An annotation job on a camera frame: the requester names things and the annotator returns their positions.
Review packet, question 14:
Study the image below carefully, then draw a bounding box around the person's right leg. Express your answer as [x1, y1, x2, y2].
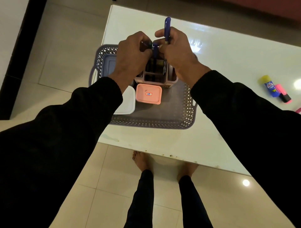
[176, 163, 213, 228]

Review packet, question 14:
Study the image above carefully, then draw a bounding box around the pink divided organizer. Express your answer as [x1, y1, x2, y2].
[134, 56, 178, 86]

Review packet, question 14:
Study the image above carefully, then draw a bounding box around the person's right forearm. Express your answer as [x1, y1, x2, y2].
[190, 70, 301, 228]

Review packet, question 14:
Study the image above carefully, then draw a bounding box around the person's leg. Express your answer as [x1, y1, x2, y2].
[123, 151, 155, 228]
[176, 163, 213, 228]

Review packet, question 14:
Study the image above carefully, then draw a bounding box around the person's left hand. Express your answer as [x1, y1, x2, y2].
[108, 31, 154, 94]

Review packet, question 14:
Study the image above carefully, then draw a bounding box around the small pink lidded box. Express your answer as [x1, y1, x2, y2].
[135, 83, 163, 105]

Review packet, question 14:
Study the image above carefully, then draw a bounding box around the blue-grey square box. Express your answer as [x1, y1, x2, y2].
[101, 54, 117, 77]

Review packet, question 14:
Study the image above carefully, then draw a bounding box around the teal box with white lid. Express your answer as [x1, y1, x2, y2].
[113, 85, 136, 115]

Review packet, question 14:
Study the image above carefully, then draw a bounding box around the person's left forearm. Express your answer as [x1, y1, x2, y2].
[0, 77, 124, 228]

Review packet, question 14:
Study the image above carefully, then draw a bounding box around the yellow-capped blue glue stick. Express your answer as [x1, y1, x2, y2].
[258, 75, 280, 97]

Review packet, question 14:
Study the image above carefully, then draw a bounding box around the pink highlighter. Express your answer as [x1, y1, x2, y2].
[275, 84, 293, 104]

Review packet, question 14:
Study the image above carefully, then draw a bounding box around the red fabric sofa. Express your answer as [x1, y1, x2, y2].
[221, 0, 301, 23]

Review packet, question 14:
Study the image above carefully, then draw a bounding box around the white table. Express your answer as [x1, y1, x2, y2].
[98, 4, 301, 176]

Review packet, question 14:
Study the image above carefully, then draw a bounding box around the person's right hand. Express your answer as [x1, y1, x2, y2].
[153, 26, 212, 89]

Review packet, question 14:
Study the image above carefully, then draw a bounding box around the person's left leg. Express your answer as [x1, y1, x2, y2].
[123, 151, 155, 228]

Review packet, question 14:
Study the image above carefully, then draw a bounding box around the grey perforated plastic basket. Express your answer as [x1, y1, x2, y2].
[89, 44, 198, 130]

